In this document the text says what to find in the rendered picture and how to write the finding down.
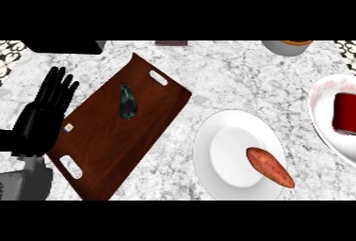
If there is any white plate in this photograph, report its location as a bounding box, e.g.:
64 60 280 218
192 109 289 201

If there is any white bowl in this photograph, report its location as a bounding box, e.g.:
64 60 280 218
307 74 356 168

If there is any red can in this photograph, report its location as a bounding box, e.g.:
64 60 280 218
330 92 356 137

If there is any dark green vegetable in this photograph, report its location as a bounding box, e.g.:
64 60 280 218
118 83 138 121

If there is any small dark red object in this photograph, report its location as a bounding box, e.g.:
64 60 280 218
153 40 189 47

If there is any brown wooden cutting board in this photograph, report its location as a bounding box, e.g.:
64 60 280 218
45 52 193 201

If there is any black appliance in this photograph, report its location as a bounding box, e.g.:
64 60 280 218
20 40 107 56

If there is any orange sweet potato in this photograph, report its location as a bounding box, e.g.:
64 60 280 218
245 147 296 189

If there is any grey pot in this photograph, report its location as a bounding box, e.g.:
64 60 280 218
261 40 314 57

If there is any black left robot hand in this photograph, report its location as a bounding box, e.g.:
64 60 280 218
0 66 81 158

